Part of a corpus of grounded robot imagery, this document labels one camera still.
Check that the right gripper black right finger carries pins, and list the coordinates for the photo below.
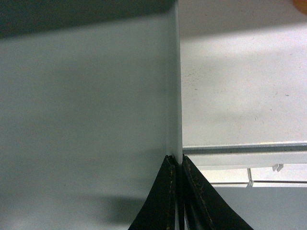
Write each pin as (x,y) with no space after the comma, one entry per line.
(205,209)

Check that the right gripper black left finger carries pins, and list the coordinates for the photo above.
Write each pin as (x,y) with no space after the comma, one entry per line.
(159,209)

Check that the white middle shelf board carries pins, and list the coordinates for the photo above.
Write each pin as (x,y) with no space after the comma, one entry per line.
(244,82)

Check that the grey rectangular serving tray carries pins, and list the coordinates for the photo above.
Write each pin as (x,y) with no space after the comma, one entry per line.
(89,108)

